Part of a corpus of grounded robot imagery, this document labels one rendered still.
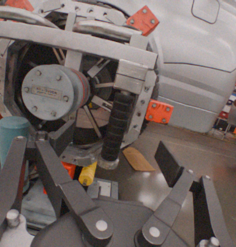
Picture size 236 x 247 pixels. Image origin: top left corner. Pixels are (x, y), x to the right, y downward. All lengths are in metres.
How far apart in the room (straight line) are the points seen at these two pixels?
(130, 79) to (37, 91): 0.22
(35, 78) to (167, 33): 0.74
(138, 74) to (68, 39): 0.14
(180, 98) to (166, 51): 0.28
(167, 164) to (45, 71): 0.30
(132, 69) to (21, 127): 0.34
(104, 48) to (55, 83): 0.14
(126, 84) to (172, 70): 0.66
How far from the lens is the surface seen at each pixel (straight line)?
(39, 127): 0.67
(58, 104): 0.34
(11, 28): 0.35
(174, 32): 0.93
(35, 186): 0.99
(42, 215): 0.95
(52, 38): 0.30
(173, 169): 0.17
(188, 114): 0.96
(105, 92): 0.93
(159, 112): 0.49
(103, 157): 0.28
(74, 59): 0.49
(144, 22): 0.50
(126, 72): 0.24
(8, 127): 0.46
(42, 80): 0.35
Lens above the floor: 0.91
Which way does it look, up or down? 16 degrees down
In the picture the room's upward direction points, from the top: 15 degrees clockwise
